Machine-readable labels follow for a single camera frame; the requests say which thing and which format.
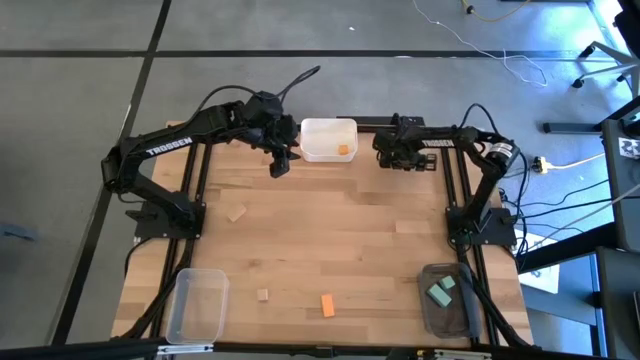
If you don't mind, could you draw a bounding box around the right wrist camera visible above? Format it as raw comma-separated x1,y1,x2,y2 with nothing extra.
392,113,426,139

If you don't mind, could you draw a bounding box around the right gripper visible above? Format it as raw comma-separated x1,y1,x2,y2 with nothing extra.
372,127,439,172

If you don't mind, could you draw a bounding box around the office chair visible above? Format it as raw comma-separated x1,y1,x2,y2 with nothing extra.
572,0,640,99

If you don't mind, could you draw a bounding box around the black frame beam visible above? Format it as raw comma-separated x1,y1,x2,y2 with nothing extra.
0,337,640,360

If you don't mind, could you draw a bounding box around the black white marker label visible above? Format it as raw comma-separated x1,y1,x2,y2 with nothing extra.
618,136,640,159

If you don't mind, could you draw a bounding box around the white floor cable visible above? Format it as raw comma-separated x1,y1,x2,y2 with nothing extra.
412,0,550,89

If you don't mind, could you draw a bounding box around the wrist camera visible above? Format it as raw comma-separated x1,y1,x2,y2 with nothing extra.
247,91,285,121
392,113,426,139

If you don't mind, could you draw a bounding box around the white plastic bin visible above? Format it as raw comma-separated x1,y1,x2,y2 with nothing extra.
299,117,359,164

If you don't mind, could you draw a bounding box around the dark tinted plastic bin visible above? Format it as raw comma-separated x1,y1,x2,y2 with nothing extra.
417,262,484,340

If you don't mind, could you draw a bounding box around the large natural wood block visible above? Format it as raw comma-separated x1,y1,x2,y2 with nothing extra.
226,201,248,223

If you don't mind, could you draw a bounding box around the black floor cable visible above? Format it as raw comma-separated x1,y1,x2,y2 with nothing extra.
499,177,614,211
512,195,616,224

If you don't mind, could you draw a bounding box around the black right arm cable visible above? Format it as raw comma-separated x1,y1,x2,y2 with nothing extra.
459,102,501,135

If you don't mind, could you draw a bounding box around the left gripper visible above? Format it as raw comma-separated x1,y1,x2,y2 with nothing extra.
252,113,302,179

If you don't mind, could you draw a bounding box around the clear plastic bin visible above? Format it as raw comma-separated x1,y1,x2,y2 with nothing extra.
164,267,231,346

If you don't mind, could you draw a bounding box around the white power cord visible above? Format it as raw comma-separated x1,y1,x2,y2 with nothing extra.
544,152,607,171

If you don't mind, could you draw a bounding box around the yellow floor cable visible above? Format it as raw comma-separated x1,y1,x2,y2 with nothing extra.
459,0,532,24

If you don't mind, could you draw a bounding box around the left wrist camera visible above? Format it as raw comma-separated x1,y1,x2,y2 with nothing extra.
247,91,285,121

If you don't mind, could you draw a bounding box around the teal rectangular block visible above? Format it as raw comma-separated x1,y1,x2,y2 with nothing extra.
425,283,453,308

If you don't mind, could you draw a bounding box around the dark desk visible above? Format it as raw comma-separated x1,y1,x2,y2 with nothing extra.
599,94,640,254

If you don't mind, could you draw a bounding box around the black table frame rail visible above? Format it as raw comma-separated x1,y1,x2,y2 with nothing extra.
147,143,200,346
337,115,426,127
438,147,501,346
162,143,213,346
452,147,531,349

